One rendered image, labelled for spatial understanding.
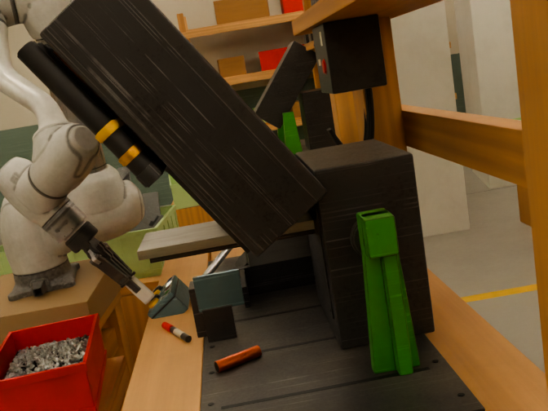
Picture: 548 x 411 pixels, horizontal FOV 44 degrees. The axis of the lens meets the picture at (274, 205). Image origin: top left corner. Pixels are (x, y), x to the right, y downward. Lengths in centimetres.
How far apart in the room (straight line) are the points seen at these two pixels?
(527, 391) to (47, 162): 101
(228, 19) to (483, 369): 705
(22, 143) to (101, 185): 701
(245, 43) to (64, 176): 711
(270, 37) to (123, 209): 669
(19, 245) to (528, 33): 149
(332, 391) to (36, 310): 96
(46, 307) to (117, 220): 31
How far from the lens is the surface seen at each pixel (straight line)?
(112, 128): 117
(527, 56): 82
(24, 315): 189
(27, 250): 197
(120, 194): 197
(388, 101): 171
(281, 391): 118
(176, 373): 134
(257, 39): 852
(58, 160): 148
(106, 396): 157
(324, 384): 118
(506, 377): 120
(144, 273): 245
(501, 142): 116
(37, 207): 159
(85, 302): 183
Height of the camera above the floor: 142
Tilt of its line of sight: 11 degrees down
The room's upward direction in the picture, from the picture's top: 10 degrees counter-clockwise
